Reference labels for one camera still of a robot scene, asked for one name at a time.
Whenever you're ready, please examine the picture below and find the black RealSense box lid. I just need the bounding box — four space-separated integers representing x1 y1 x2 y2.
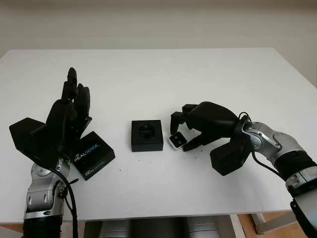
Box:
73 131 116 181

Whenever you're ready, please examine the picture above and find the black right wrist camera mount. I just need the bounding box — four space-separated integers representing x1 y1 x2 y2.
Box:
210 137 251 177

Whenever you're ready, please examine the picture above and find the small silver depth camera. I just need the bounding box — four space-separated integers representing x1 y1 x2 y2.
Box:
168 132 187 151

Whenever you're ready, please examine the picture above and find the dark robot pelvis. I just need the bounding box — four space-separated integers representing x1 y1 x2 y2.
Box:
128 219 189 238

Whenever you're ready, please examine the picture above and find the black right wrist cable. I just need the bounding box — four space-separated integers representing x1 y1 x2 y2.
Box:
237 113 288 180

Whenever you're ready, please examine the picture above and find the grey robot leg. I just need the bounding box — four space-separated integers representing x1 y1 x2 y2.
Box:
100 219 132 238
187 217 218 238

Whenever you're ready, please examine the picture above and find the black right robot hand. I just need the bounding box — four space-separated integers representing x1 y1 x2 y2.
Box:
170 101 245 152

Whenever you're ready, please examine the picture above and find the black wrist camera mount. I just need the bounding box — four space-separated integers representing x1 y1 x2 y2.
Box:
9 118 62 166
210 137 251 177

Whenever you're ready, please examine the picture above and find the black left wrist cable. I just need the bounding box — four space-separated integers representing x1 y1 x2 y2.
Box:
47 168 79 221

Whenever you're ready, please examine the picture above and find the grey left robot leg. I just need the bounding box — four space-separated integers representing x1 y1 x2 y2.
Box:
100 219 132 238

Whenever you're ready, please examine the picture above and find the grey right robot leg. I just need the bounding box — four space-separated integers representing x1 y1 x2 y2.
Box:
187 217 218 238

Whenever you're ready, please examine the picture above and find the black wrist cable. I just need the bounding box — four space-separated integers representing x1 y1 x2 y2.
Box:
47 168 79 221
237 113 288 180

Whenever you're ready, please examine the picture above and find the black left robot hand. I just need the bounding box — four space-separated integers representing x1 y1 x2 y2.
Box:
46 67 93 159

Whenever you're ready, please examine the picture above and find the black box base with insert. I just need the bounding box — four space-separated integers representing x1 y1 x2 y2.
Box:
130 119 164 152

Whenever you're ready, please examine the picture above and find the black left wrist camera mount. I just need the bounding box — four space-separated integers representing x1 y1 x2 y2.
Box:
9 118 62 166

